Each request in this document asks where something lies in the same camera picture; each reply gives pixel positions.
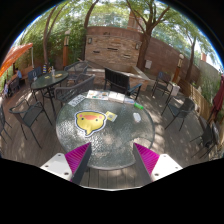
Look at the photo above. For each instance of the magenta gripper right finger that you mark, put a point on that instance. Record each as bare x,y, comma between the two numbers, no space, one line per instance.
152,166

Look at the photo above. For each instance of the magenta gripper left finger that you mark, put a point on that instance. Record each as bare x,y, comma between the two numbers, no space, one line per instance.
70,166

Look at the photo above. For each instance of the round glass patio table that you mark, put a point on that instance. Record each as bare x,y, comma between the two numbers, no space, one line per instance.
112,147

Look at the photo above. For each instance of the black chair far right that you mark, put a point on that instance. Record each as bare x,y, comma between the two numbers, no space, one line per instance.
209,138

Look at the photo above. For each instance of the small yellow card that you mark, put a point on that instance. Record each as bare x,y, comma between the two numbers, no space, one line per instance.
111,116

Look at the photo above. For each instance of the green marker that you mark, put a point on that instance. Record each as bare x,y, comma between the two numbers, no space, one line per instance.
138,106

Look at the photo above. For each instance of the patterned grey booklet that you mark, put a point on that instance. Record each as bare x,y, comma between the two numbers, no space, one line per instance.
75,101

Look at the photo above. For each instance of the black chair far left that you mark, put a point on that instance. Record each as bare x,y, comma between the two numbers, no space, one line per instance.
27,114

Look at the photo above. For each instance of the open white book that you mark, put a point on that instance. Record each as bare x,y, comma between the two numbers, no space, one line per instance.
100,95

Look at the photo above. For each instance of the white paper stack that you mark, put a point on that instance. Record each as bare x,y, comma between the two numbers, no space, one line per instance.
121,98

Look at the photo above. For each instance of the black chair back right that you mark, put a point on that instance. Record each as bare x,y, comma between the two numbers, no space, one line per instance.
163,84

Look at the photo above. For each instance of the black mesh chair left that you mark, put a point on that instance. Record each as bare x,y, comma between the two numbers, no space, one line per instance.
65,94

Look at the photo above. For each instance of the red folded umbrella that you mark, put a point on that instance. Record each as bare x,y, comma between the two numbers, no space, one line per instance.
217,101

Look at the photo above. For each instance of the black chair behind table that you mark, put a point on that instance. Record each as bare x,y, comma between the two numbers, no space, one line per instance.
119,82

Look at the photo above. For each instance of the black chair back centre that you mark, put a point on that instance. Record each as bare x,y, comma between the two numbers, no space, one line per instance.
75,70

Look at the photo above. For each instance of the orange patio umbrella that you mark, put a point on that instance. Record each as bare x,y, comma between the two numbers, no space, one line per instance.
13,54

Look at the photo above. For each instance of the stone brick fountain wall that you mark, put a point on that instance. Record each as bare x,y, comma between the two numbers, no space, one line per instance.
113,45

